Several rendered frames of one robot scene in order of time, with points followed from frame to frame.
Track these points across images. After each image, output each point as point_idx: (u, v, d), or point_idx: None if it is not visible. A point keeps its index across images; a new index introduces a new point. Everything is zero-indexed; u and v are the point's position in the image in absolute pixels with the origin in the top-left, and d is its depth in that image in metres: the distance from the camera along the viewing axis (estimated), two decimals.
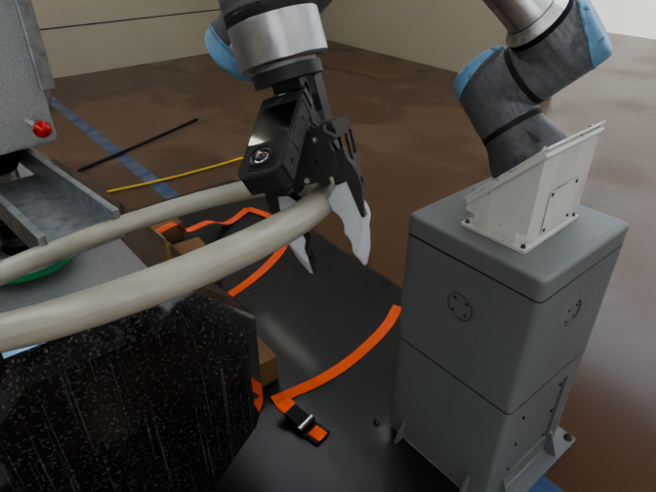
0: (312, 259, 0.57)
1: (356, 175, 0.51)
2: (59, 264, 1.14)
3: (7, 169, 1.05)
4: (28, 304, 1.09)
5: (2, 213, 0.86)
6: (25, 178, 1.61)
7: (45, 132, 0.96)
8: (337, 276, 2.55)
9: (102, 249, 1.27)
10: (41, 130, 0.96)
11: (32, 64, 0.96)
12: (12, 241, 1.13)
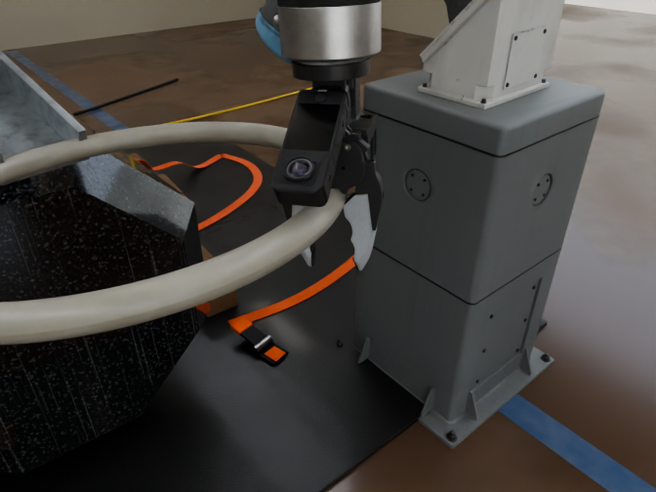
0: (314, 253, 0.56)
1: (380, 191, 0.50)
2: None
3: None
4: None
5: None
6: None
7: None
8: None
9: None
10: None
11: None
12: None
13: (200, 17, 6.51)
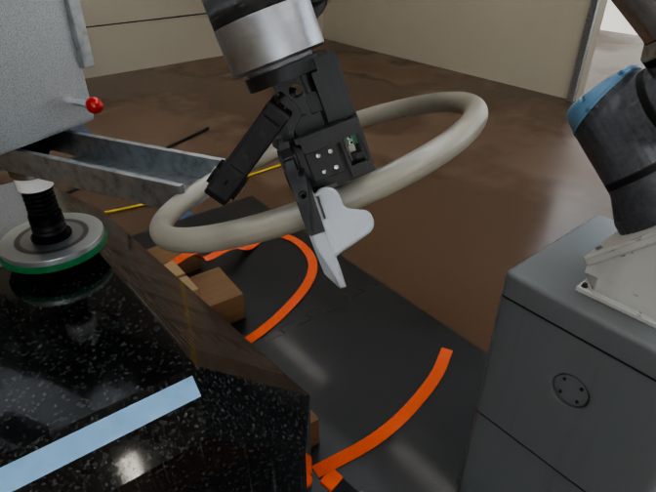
0: None
1: (292, 190, 0.47)
2: (104, 227, 1.22)
3: (45, 153, 1.05)
4: (29, 412, 0.82)
5: (99, 182, 0.89)
6: (26, 219, 1.33)
7: (101, 107, 0.99)
8: (375, 312, 2.28)
9: (124, 323, 1.00)
10: (97, 105, 0.98)
11: (75, 43, 0.98)
12: (48, 229, 1.11)
13: None
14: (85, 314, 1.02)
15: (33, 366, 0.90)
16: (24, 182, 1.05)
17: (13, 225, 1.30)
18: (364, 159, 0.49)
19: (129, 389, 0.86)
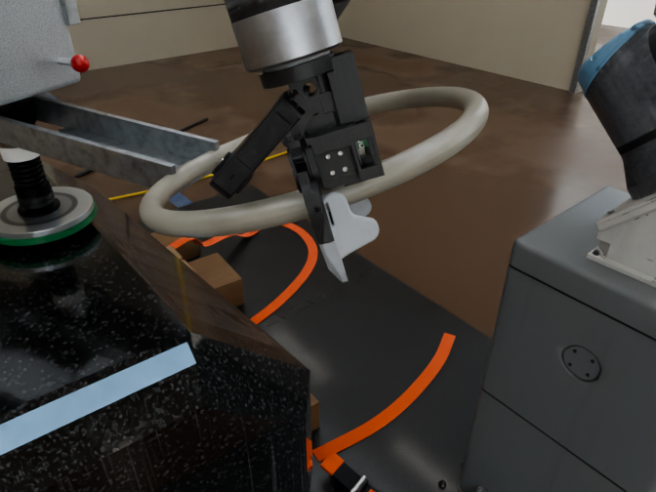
0: None
1: (306, 205, 0.48)
2: (16, 241, 1.04)
3: (31, 120, 1.01)
4: (16, 377, 0.78)
5: (87, 156, 0.87)
6: None
7: (86, 65, 0.95)
8: (376, 299, 2.24)
9: (117, 291, 0.96)
10: (82, 63, 0.95)
11: None
12: (35, 201, 1.08)
13: (221, 41, 6.33)
14: (76, 282, 0.98)
15: (20, 332, 0.86)
16: (10, 149, 1.02)
17: (3, 198, 1.26)
18: (373, 163, 0.49)
19: (120, 354, 0.82)
